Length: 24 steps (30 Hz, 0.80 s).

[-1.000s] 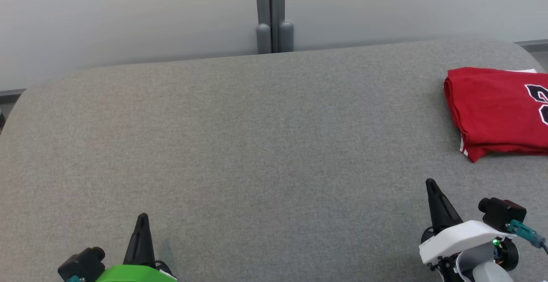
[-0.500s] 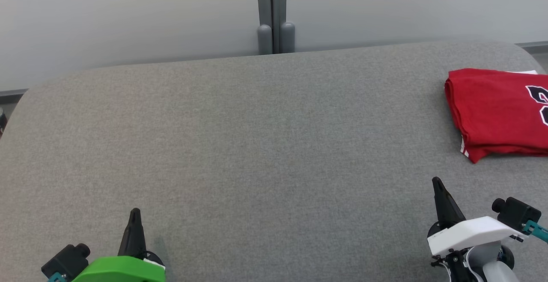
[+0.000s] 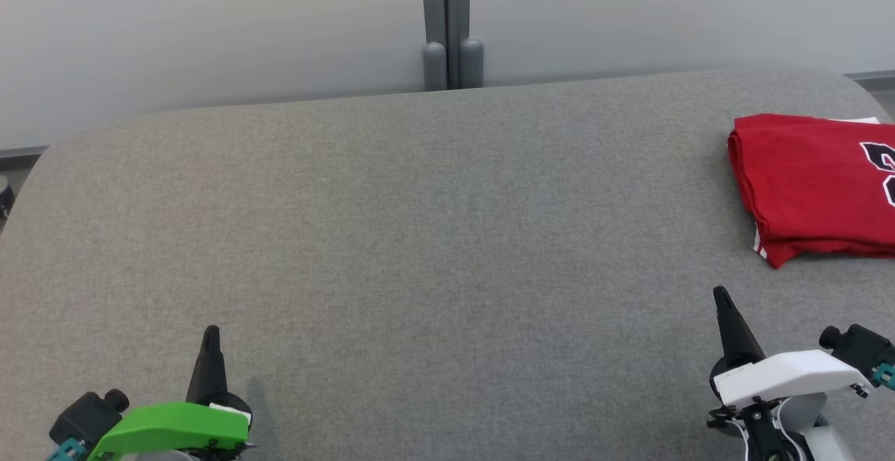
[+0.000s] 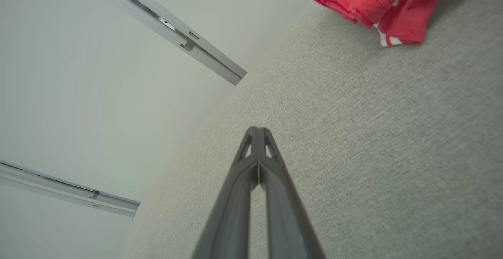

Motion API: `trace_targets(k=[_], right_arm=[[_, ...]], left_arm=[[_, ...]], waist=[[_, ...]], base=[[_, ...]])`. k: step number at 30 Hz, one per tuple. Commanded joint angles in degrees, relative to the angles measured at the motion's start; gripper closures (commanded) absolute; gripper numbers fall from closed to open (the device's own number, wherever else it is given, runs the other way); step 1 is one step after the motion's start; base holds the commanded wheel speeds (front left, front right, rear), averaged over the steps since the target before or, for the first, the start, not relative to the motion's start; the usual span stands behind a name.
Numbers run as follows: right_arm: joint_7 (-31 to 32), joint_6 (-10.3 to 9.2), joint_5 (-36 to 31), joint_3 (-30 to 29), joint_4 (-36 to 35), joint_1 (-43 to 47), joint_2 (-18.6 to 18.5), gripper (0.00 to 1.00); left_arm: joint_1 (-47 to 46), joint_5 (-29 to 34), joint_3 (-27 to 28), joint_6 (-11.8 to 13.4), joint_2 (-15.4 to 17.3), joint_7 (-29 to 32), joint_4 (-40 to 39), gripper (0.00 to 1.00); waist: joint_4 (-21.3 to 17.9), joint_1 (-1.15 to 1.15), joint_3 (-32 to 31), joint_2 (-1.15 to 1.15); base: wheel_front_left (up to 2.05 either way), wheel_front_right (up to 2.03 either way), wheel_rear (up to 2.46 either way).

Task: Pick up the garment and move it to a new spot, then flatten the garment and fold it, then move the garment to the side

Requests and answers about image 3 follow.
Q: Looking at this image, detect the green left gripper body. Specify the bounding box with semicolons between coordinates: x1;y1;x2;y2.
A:
87;392;254;461

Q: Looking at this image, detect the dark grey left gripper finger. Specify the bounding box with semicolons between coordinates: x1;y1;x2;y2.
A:
185;326;210;406
210;326;229;406

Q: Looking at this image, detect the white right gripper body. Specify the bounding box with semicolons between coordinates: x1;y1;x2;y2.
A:
708;349;875;411

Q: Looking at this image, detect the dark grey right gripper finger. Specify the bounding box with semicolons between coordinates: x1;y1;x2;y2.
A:
720;286;768;365
712;286;742;371

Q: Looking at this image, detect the red jersey dark lettering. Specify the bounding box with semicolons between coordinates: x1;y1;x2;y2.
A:
727;113;895;269

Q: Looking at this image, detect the teal left camera connector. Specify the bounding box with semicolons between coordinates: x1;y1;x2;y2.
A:
45;439;88;461

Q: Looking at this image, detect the grey wall panel post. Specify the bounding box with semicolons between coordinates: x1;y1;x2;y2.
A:
420;0;485;91

